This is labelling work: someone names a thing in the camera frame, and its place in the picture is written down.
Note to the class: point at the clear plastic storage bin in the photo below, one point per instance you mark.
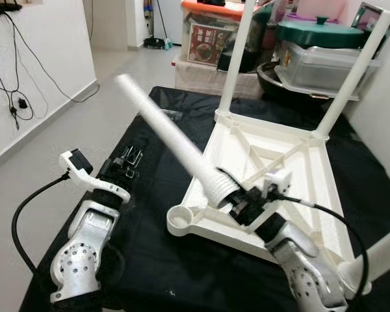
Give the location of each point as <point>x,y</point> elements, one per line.
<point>318,71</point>

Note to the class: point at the black floor mop head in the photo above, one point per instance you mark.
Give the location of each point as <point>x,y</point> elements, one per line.
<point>157,43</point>

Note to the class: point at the black tablecloth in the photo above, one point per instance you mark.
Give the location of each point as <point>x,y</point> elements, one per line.
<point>149,260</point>

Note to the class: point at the black plastic bag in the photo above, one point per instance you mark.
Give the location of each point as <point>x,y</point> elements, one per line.
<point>261,45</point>

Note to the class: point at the green round pot lid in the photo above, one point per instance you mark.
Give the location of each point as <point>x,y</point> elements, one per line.
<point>312,36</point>

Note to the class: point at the black power adapter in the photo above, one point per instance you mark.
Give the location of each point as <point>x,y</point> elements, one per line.
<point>23,104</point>

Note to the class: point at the black wok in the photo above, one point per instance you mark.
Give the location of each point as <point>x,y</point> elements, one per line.
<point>273,88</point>

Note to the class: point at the black wifi router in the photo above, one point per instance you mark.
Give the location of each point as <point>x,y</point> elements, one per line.
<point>1,8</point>

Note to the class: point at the small black cloth bundle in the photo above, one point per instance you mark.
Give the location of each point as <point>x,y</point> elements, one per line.
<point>211,2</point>

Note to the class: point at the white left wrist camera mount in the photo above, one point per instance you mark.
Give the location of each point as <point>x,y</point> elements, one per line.
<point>84,175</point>

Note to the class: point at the clear tape strip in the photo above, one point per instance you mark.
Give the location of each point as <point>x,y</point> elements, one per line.
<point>171,115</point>

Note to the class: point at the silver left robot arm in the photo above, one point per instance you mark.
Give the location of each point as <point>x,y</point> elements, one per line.
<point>78,260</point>

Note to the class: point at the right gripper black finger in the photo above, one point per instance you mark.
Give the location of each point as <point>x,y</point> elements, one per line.
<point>233,179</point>

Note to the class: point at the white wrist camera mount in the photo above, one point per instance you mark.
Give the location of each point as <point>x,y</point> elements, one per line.
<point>279,179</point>
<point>84,175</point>

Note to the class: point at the pink plastic container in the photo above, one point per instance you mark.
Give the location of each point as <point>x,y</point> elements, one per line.
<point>325,10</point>

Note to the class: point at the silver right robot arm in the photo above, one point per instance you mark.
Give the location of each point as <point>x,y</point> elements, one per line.
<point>299,260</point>

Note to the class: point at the purple printed box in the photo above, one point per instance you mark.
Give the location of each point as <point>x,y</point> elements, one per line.
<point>370,16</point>

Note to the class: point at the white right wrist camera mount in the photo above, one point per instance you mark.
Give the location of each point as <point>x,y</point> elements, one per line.
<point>279,179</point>

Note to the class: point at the white plastic children table top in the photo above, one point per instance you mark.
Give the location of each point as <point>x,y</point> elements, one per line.
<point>305,195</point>

